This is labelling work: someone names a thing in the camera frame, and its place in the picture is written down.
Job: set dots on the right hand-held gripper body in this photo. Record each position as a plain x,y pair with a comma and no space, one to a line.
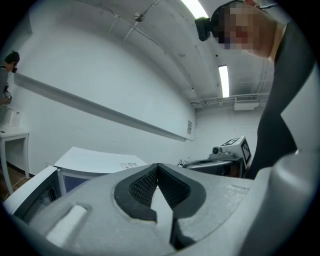
240,155

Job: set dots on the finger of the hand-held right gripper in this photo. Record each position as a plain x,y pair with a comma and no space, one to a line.
212,166

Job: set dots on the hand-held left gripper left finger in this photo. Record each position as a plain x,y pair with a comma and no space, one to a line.
100,212

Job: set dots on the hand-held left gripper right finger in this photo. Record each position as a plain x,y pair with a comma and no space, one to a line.
237,212

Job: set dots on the white microwave oven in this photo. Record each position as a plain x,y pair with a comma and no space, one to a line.
95,160

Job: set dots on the white ceiling air conditioner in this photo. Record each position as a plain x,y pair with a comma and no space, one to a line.
246,102

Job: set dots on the person's black shirt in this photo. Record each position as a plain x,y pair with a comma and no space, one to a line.
275,100

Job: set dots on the long ceiling light tube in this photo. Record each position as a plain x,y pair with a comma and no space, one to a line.
223,81
195,7

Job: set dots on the white side table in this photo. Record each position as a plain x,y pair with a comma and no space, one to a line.
15,136

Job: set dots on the person's head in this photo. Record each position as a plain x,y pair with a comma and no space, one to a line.
262,37

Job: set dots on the white countertop appliance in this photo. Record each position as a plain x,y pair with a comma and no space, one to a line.
10,117

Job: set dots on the round ceiling sensor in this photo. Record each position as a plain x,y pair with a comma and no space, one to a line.
138,17

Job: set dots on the black head camera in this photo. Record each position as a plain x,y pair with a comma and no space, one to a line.
203,28

